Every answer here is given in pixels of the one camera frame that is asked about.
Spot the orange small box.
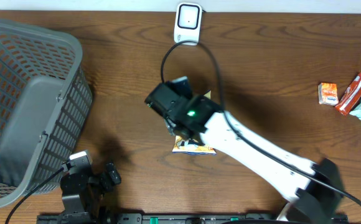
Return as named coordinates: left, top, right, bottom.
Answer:
left=318, top=83, right=339, bottom=106

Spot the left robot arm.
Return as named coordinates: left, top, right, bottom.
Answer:
left=60, top=162, right=121, bottom=224

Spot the red candy bar wrapper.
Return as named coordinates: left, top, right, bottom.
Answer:
left=335, top=73, right=361, bottom=116

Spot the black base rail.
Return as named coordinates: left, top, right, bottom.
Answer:
left=36, top=213, right=349, bottom=224

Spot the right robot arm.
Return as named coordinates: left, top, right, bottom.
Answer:
left=145, top=77, right=344, bottom=223

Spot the grey plastic basket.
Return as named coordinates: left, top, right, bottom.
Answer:
left=0, top=19, right=93, bottom=208

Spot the white barcode scanner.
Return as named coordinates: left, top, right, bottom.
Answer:
left=174, top=2, right=203, bottom=45

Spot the yellow snack bag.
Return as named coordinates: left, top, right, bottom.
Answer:
left=172, top=90, right=217, bottom=156

